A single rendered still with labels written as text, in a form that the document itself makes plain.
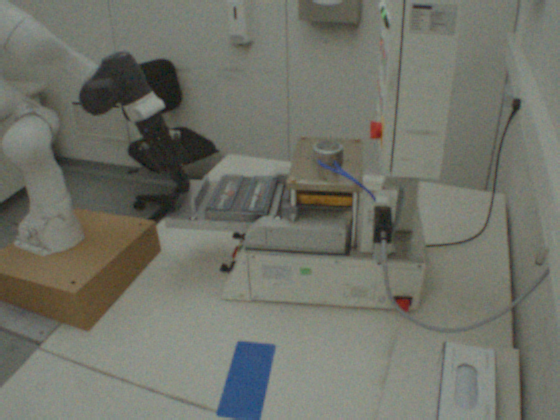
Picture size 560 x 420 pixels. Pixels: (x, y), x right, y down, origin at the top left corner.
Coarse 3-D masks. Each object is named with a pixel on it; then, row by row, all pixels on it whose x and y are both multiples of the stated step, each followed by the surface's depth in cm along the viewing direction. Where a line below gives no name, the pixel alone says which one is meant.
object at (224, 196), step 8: (224, 176) 141; (232, 176) 141; (240, 176) 141; (224, 184) 137; (232, 184) 137; (216, 192) 133; (224, 192) 133; (232, 192) 133; (216, 200) 130; (224, 200) 130; (232, 200) 130
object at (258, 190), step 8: (256, 176) 141; (264, 176) 141; (256, 184) 137; (264, 184) 137; (248, 192) 133; (256, 192) 133; (264, 192) 133; (248, 200) 130; (256, 200) 129; (264, 200) 129; (248, 208) 126; (256, 208) 126
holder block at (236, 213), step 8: (248, 176) 143; (248, 184) 139; (272, 184) 139; (240, 192) 135; (272, 192) 135; (240, 200) 131; (272, 200) 134; (208, 208) 128; (232, 208) 128; (240, 208) 128; (264, 208) 128; (208, 216) 128; (216, 216) 128; (224, 216) 127; (232, 216) 127; (240, 216) 127; (248, 216) 126; (256, 216) 126
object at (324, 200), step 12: (300, 192) 122; (312, 192) 122; (324, 192) 121; (336, 192) 121; (348, 192) 121; (300, 204) 122; (312, 204) 122; (324, 204) 121; (336, 204) 119; (348, 204) 120
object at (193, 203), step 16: (208, 176) 141; (192, 192) 141; (208, 192) 140; (176, 208) 133; (192, 208) 130; (272, 208) 132; (176, 224) 129; (192, 224) 129; (208, 224) 128; (224, 224) 127; (240, 224) 127
